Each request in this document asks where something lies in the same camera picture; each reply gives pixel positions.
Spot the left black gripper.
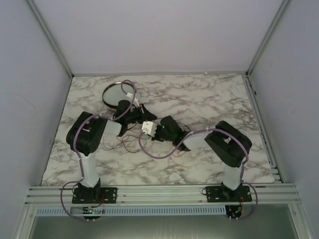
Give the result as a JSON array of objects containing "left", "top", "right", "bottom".
[{"left": 126, "top": 104, "right": 158, "bottom": 124}]

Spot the yellow wire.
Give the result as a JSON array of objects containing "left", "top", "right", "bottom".
[{"left": 102, "top": 131, "right": 185, "bottom": 160}]

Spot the black wire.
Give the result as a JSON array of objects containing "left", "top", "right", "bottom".
[{"left": 119, "top": 121, "right": 195, "bottom": 154}]

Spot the purple wire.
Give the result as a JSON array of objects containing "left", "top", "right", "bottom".
[{"left": 102, "top": 134, "right": 125, "bottom": 151}]

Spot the red wire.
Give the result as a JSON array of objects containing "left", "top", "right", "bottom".
[{"left": 117, "top": 129, "right": 185, "bottom": 159}]

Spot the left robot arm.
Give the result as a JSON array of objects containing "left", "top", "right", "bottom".
[{"left": 66, "top": 100, "right": 157, "bottom": 204}]

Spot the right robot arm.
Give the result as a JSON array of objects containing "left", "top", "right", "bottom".
[{"left": 146, "top": 116, "right": 252, "bottom": 202}]

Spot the round brown rimmed plate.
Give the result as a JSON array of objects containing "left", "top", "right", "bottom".
[{"left": 102, "top": 82, "right": 134, "bottom": 109}]

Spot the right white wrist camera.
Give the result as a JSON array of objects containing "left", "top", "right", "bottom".
[{"left": 142, "top": 121, "right": 157, "bottom": 137}]

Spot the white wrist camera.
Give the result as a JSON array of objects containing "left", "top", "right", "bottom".
[
  {"left": 126, "top": 93, "right": 140, "bottom": 107},
  {"left": 142, "top": 121, "right": 157, "bottom": 137}
]

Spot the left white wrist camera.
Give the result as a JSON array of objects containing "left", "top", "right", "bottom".
[{"left": 126, "top": 93, "right": 140, "bottom": 107}]

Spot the grey slotted cable duct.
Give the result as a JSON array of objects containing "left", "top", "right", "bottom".
[{"left": 36, "top": 205, "right": 226, "bottom": 217}]

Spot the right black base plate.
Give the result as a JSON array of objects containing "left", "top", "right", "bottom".
[{"left": 203, "top": 185, "right": 252, "bottom": 203}]

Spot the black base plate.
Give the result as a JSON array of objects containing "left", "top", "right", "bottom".
[
  {"left": 203, "top": 185, "right": 252, "bottom": 203},
  {"left": 72, "top": 187, "right": 118, "bottom": 204}
]

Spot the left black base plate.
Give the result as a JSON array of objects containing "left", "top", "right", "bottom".
[{"left": 72, "top": 187, "right": 118, "bottom": 204}]

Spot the left aluminium corner post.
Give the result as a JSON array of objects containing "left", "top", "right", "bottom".
[{"left": 26, "top": 0, "right": 74, "bottom": 79}]

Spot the aluminium corner post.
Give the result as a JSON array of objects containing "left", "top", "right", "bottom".
[
  {"left": 246, "top": 0, "right": 293, "bottom": 78},
  {"left": 26, "top": 0, "right": 74, "bottom": 79}
]

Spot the aluminium front rail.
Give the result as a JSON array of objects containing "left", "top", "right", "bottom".
[{"left": 24, "top": 183, "right": 301, "bottom": 206}]

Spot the right aluminium corner post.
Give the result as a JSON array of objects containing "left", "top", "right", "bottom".
[{"left": 246, "top": 0, "right": 293, "bottom": 78}]

